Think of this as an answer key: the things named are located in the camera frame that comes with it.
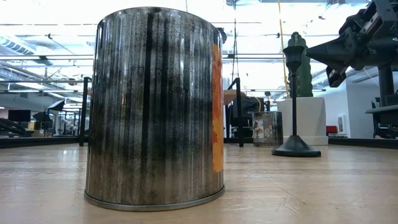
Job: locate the red box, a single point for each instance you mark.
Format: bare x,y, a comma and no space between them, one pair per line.
331,129

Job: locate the green cactus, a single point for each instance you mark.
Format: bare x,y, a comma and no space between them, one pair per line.
306,77

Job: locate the small black background monitor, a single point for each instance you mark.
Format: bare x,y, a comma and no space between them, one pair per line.
19,115

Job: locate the black softbox light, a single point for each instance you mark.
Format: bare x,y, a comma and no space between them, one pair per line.
42,117
57,105

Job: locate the black monitor on stand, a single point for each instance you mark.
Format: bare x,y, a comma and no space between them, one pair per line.
385,84

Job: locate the white plant pot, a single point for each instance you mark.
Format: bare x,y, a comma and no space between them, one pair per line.
311,121

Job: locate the white wall appliance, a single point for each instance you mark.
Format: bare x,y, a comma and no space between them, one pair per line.
342,124

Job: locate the black aluminium table frame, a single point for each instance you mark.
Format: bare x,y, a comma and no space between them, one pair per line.
37,142

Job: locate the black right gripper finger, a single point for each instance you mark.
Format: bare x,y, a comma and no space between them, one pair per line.
339,56

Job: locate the tall black candlestick holder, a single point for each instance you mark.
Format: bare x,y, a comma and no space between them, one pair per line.
295,146

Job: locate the wooden shelf with black legs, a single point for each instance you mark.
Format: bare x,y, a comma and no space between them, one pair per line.
239,124

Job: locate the grey desk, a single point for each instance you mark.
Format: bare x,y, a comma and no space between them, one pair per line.
382,109

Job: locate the dark background screen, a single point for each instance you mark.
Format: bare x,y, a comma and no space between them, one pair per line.
252,107

